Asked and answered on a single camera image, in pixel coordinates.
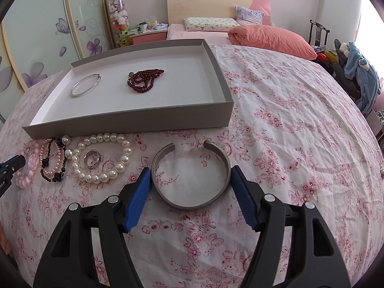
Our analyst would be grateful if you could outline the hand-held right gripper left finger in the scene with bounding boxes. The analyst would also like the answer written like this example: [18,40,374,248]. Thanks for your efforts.
[33,167,152,288]

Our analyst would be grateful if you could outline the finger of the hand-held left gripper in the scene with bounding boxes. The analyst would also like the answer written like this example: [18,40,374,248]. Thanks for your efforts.
[0,155,26,178]

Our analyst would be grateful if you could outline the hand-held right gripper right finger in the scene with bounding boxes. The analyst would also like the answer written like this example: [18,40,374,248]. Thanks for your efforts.
[230,166,351,288]

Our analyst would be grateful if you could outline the large pink bead bracelet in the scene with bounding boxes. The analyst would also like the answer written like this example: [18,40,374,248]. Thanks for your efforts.
[16,139,42,190]

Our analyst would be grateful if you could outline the white pearl bracelet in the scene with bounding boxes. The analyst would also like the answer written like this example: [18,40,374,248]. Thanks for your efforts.
[65,133,132,183]

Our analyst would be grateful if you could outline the small pink bead bracelet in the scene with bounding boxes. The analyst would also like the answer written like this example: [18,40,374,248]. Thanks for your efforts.
[40,139,65,179]

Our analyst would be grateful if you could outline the black bead bracelet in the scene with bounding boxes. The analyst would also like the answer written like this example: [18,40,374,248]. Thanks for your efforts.
[40,137,68,183]

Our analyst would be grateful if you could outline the grey metal cuff bracelet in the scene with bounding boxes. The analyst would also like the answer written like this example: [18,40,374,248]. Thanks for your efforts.
[151,140,232,210]

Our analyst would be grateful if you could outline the silver ring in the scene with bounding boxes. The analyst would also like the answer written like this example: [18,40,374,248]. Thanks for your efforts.
[83,149,102,168]

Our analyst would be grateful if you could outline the grey cardboard box tray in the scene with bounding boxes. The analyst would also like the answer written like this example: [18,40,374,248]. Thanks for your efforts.
[22,38,234,140]

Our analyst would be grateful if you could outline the pink floral bedsheet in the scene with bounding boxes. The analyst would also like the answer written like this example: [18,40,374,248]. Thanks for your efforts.
[0,43,384,288]

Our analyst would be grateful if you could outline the thin silver bangle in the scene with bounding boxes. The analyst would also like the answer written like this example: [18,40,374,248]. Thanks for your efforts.
[71,73,102,98]

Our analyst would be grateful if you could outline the floral glass wardrobe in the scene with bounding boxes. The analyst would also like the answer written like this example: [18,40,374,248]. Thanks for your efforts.
[0,0,116,123]

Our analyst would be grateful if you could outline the pink nightstand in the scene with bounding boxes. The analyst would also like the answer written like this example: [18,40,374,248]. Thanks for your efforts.
[129,29,168,45]

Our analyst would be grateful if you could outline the yellow green plush toy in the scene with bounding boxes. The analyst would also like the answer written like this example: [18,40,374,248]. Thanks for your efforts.
[118,28,132,47]

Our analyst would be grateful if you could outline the orange pillow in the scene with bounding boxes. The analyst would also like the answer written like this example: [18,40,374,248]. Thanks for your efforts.
[227,24,318,60]

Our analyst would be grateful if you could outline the dark clothes pile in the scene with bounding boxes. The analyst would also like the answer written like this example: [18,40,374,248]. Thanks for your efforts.
[330,39,362,98]

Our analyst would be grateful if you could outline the pink mattress sheet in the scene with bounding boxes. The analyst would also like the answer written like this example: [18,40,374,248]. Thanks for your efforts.
[166,24,231,45]

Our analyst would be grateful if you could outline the blue fleece garment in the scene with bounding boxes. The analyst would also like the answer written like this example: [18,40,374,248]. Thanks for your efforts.
[343,41,381,114]

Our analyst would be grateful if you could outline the cream patterned pillow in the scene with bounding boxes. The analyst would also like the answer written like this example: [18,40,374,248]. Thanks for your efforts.
[184,17,237,32]

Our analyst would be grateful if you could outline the dark wooden chair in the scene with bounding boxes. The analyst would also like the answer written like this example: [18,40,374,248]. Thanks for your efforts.
[307,19,330,47]

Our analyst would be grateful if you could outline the lilac floral pillow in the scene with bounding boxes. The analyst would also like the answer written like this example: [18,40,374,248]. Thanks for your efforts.
[235,6,264,26]

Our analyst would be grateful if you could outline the plush toy display tube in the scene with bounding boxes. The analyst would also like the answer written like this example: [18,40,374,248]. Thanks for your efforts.
[105,0,131,48]

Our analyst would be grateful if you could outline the cream and pink headboard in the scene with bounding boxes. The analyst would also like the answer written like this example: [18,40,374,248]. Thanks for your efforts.
[166,0,272,26]

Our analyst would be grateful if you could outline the dark red bead bracelet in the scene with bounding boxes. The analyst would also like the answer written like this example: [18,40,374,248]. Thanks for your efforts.
[126,69,165,92]

